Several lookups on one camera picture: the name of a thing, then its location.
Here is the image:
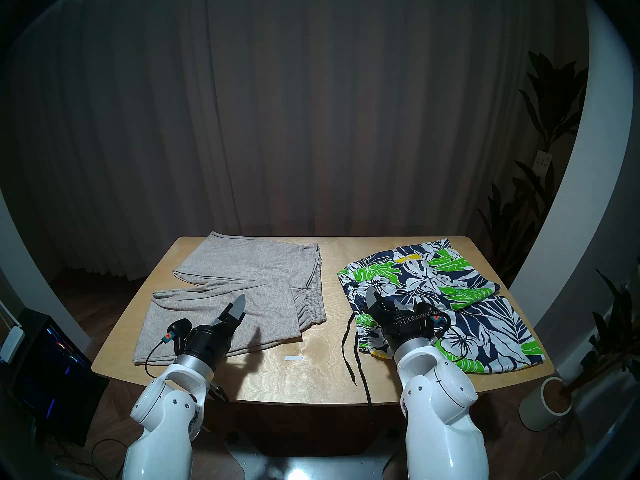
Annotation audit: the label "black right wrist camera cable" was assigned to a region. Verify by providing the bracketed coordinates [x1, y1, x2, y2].
[425, 324, 472, 366]

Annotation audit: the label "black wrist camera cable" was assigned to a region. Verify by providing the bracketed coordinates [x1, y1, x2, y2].
[425, 324, 472, 366]
[144, 340, 173, 381]

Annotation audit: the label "dark plant in white pot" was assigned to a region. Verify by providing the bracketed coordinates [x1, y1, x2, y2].
[565, 269, 640, 395]

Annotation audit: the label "black left wrist camera cable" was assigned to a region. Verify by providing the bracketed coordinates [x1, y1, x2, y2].
[144, 340, 173, 381]

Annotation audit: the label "black floor cables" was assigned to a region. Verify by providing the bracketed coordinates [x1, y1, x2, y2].
[65, 436, 126, 480]

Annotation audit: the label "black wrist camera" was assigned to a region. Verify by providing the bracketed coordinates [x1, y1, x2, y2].
[420, 309, 452, 336]
[161, 319, 194, 348]

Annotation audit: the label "long beige curtain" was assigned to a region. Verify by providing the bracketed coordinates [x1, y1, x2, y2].
[0, 0, 591, 281]

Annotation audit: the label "light wooden table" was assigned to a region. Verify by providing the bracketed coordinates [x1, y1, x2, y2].
[91, 235, 555, 457]

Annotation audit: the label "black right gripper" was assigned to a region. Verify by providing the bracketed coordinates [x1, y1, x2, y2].
[365, 289, 436, 349]

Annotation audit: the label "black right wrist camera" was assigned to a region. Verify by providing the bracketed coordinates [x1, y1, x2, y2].
[420, 309, 452, 336]

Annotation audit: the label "tall dark leafy plant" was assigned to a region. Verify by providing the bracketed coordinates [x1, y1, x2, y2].
[477, 51, 590, 287]

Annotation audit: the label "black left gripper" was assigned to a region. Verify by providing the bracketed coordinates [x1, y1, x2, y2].
[182, 294, 247, 371]

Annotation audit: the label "floral print shorts with drawstring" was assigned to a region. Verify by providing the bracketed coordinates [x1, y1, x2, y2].
[337, 239, 545, 425]

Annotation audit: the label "black computer tower with lights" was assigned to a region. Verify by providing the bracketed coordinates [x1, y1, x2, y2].
[12, 308, 110, 447]

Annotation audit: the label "white round plant pot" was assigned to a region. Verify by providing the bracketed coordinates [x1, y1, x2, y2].
[519, 376, 574, 432]

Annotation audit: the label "white box device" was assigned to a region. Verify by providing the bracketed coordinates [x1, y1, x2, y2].
[0, 326, 25, 365]

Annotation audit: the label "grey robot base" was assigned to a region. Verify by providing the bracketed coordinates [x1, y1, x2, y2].
[227, 429, 401, 480]

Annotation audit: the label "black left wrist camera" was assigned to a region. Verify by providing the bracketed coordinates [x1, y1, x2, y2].
[161, 319, 194, 348]

